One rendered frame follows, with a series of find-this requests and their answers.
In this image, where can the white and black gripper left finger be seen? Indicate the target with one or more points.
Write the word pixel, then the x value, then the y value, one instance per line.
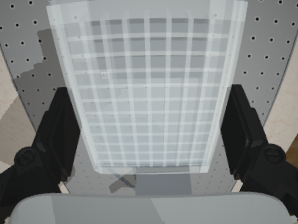
pixel 51 154

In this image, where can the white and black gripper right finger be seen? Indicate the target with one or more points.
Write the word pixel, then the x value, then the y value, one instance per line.
pixel 248 152

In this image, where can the grey perforated base plate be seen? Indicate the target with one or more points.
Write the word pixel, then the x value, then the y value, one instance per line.
pixel 28 49

